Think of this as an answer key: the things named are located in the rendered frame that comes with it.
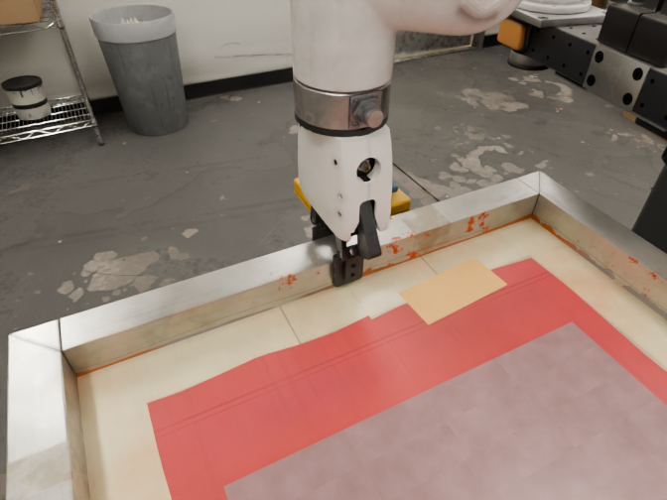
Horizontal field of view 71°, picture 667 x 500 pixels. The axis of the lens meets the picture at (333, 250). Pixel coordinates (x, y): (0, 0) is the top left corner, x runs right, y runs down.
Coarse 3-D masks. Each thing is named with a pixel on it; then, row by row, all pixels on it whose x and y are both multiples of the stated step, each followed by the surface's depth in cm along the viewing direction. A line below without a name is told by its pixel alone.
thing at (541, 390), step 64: (384, 320) 45; (448, 320) 45; (512, 320) 45; (576, 320) 45; (448, 384) 39; (512, 384) 40; (576, 384) 40; (640, 384) 40; (512, 448) 35; (576, 448) 35; (640, 448) 36
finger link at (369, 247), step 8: (368, 200) 39; (360, 208) 39; (368, 208) 39; (360, 216) 39; (368, 216) 39; (360, 224) 39; (368, 224) 39; (360, 232) 40; (368, 232) 39; (376, 232) 40; (360, 240) 40; (368, 240) 39; (376, 240) 40; (360, 248) 41; (368, 248) 39; (376, 248) 40; (360, 256) 41; (368, 256) 40; (376, 256) 40
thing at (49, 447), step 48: (480, 192) 55; (528, 192) 55; (384, 240) 48; (432, 240) 51; (576, 240) 52; (624, 240) 48; (192, 288) 42; (240, 288) 43; (288, 288) 45; (624, 288) 48; (48, 336) 38; (96, 336) 38; (144, 336) 40; (192, 336) 43; (48, 384) 35; (48, 432) 32; (48, 480) 30
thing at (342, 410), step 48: (336, 336) 43; (240, 384) 39; (288, 384) 39; (336, 384) 39; (384, 384) 39; (192, 432) 36; (240, 432) 36; (288, 432) 36; (336, 432) 36; (384, 432) 36; (432, 432) 36; (192, 480) 33; (240, 480) 33; (288, 480) 33; (336, 480) 33; (384, 480) 34; (432, 480) 34; (480, 480) 34
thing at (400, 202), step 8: (296, 184) 71; (296, 192) 72; (400, 192) 68; (304, 200) 70; (392, 200) 67; (400, 200) 67; (408, 200) 67; (392, 208) 66; (400, 208) 67; (408, 208) 68
